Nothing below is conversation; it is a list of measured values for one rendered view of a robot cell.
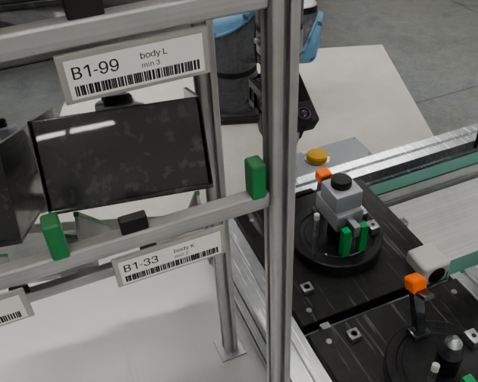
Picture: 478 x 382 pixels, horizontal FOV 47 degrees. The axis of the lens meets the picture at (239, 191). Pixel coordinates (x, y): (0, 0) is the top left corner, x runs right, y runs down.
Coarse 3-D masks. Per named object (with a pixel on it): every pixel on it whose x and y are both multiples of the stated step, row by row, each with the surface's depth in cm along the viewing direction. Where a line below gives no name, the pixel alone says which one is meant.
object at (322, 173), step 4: (320, 168) 82; (324, 168) 82; (328, 168) 82; (316, 172) 82; (320, 172) 82; (324, 172) 82; (328, 172) 82; (316, 176) 82; (320, 176) 81; (324, 176) 81; (328, 176) 81; (320, 180) 82; (320, 184) 83; (316, 188) 85; (320, 188) 83; (316, 192) 85
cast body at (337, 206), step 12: (324, 180) 79; (336, 180) 77; (348, 180) 77; (324, 192) 79; (336, 192) 77; (348, 192) 76; (360, 192) 77; (324, 204) 80; (336, 204) 76; (348, 204) 77; (360, 204) 78; (324, 216) 81; (336, 216) 77; (348, 216) 78; (360, 216) 79; (336, 228) 78
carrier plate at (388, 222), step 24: (240, 216) 91; (384, 216) 89; (264, 240) 86; (384, 240) 85; (408, 240) 85; (264, 264) 82; (384, 264) 81; (408, 264) 81; (336, 288) 78; (360, 288) 78; (384, 288) 78; (312, 312) 75; (336, 312) 75
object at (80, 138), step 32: (192, 96) 45; (32, 128) 40; (64, 128) 41; (96, 128) 41; (128, 128) 42; (160, 128) 42; (192, 128) 43; (64, 160) 41; (96, 160) 42; (128, 160) 42; (160, 160) 43; (192, 160) 43; (64, 192) 42; (96, 192) 42; (128, 192) 43; (160, 192) 43
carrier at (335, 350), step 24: (432, 288) 77; (456, 288) 77; (384, 312) 74; (408, 312) 74; (432, 312) 74; (456, 312) 74; (312, 336) 72; (336, 336) 72; (384, 336) 72; (408, 336) 69; (432, 336) 69; (456, 336) 62; (336, 360) 69; (360, 360) 69; (384, 360) 67; (408, 360) 66; (432, 360) 66; (456, 360) 62
